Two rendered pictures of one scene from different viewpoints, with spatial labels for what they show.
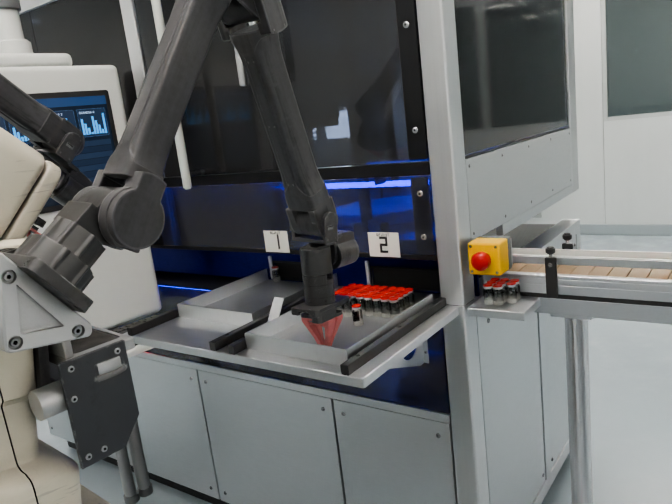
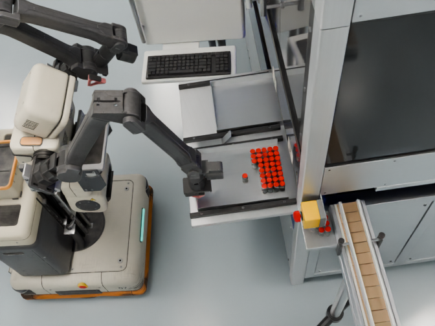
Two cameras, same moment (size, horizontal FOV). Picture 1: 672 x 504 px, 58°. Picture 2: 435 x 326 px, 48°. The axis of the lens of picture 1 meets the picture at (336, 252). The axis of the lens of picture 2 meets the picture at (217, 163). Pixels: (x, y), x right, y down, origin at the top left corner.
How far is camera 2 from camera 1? 158 cm
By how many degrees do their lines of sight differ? 62
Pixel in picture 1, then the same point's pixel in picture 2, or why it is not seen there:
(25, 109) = (92, 36)
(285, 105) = (158, 141)
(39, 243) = (37, 172)
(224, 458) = not seen: hidden behind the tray
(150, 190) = (72, 172)
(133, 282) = (226, 22)
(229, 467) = not seen: hidden behind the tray
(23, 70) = not seen: outside the picture
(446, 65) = (309, 135)
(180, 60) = (85, 137)
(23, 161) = (49, 121)
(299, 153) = (171, 153)
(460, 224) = (305, 191)
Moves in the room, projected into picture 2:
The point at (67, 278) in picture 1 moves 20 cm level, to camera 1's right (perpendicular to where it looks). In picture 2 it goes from (45, 184) to (79, 224)
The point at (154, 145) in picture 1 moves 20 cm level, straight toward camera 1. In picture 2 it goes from (76, 156) to (33, 209)
